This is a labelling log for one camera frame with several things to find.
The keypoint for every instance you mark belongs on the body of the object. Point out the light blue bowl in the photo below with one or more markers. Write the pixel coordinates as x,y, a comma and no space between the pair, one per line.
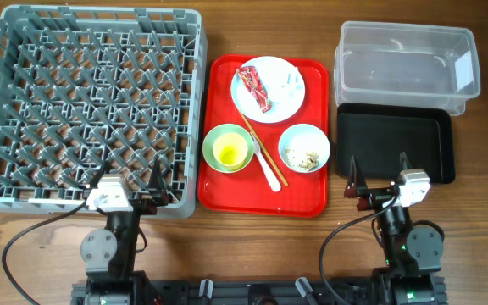
306,137

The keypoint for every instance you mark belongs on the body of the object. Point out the clear plastic bin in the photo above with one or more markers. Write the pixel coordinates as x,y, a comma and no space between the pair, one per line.
409,65

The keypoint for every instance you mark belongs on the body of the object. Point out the red snack wrapper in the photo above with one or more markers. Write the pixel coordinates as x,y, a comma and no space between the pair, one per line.
251,80

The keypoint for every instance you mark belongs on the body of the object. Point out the grey plastic dishwasher rack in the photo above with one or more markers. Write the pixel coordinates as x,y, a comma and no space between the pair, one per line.
90,88

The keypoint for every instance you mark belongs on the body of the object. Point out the white plastic fork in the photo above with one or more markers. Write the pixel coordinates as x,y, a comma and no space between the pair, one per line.
268,172

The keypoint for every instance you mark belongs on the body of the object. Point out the black plastic tray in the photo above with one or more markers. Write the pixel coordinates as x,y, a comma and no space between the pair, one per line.
377,134

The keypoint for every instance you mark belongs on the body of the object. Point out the green bowl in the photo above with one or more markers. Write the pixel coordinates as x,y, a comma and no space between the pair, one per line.
207,147

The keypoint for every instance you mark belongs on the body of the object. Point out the light blue round plate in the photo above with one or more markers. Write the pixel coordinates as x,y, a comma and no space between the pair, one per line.
273,73

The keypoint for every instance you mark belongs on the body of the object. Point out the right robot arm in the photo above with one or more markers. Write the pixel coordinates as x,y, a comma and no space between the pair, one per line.
412,249

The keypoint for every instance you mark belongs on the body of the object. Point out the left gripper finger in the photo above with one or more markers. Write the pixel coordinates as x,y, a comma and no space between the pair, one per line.
97,177
156,186

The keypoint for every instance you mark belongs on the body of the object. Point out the yellow plastic cup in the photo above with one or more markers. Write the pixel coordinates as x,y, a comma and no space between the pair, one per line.
230,150

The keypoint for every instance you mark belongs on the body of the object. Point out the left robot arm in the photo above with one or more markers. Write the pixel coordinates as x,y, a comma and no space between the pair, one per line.
109,253

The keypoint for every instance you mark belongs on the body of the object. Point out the wooden chopstick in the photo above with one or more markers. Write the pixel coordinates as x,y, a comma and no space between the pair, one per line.
265,151

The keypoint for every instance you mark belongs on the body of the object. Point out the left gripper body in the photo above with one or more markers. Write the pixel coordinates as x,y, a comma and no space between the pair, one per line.
144,207

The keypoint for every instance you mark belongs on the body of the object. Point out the white tissue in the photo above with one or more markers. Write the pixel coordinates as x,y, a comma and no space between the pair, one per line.
291,83

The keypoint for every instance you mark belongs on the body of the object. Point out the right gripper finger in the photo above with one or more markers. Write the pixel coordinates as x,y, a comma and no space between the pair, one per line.
356,184
404,162

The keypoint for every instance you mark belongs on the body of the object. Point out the rice and nut scraps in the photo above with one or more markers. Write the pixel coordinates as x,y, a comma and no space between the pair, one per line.
301,160

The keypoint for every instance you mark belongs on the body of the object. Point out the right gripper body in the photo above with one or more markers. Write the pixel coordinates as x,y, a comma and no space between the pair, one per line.
377,200

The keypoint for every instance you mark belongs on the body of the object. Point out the red plastic tray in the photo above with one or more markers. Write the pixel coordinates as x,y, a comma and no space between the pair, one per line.
247,191

